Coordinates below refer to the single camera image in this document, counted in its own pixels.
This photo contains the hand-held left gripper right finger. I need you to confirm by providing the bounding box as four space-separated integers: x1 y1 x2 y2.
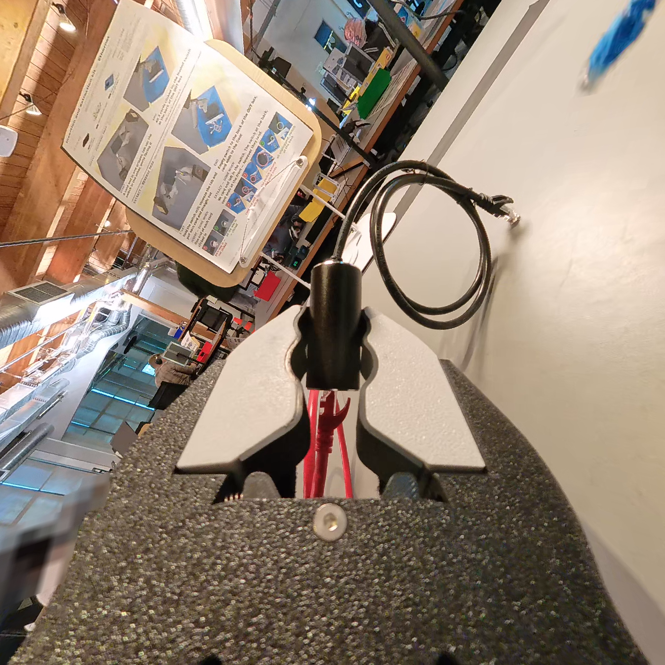
357 307 487 504

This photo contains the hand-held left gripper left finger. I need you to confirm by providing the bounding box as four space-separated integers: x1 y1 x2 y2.
176 305 312 504

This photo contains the red ethernet cable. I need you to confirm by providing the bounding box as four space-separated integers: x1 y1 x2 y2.
304 389 356 499

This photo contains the black ethernet port box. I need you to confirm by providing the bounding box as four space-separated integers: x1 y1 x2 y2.
304 261 364 390

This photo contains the black ethernet cable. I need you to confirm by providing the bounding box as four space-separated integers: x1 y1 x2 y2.
330 160 521 330

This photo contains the blue ethernet cable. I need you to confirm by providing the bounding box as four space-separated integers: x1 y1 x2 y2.
579 0 658 90

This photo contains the white rounded pad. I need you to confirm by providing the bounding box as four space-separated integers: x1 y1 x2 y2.
345 210 398 273

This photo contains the printed instruction sheet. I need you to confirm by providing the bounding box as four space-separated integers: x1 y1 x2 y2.
61 0 315 273

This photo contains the green plastic bin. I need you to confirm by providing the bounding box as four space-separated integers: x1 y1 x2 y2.
356 68 391 119

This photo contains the grey tape strip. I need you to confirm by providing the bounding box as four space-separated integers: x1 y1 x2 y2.
392 0 551 167

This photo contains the silver ventilation duct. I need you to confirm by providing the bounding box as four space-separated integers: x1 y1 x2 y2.
0 275 141 344

